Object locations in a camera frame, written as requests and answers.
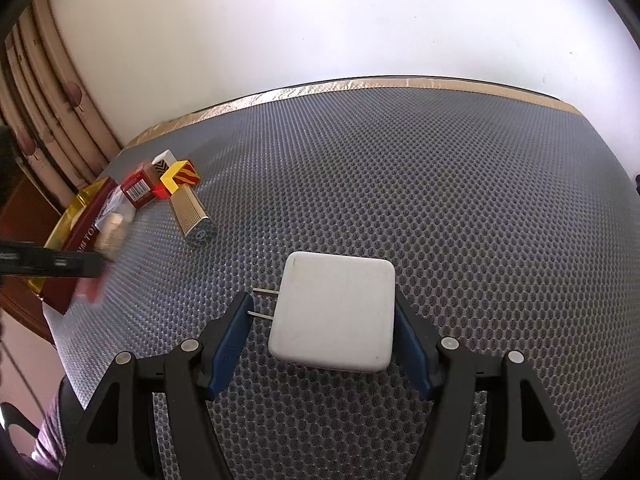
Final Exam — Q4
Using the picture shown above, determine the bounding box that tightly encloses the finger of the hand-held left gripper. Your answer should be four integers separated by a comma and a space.
0, 241, 107, 281

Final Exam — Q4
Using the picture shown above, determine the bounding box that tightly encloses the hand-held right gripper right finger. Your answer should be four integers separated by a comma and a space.
394, 285, 583, 480

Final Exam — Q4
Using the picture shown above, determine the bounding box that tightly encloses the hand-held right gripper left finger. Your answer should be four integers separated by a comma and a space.
59, 290, 256, 480

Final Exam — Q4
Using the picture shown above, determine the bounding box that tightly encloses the dark red gold-lined box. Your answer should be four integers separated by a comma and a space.
29, 177, 131, 316

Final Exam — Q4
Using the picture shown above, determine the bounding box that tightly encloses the red and white small pack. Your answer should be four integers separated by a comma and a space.
75, 247, 121, 306

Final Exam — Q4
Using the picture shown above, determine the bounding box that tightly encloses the white power adapter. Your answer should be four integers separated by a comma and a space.
248, 251, 397, 373

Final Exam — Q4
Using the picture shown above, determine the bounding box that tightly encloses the white box with zigzag print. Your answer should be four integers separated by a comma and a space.
151, 150, 177, 181

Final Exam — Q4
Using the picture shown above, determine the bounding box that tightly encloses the brown wooden furniture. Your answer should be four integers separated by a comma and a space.
0, 165, 68, 346

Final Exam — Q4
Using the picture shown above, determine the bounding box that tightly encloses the small beige box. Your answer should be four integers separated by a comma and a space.
97, 195, 136, 241

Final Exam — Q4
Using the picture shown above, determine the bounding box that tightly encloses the red box with white label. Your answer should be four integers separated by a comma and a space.
120, 161, 161, 209

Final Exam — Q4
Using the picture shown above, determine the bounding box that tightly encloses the gold ribbed box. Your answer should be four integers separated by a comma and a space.
169, 184, 217, 251

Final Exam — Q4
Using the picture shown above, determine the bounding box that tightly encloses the yellow red striped box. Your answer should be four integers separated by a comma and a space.
159, 158, 201, 196

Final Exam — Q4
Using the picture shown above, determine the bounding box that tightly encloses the grey mesh mat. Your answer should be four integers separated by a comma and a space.
42, 87, 636, 480

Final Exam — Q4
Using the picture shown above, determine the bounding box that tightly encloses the person's purple clothing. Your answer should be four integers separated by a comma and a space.
30, 375, 86, 476

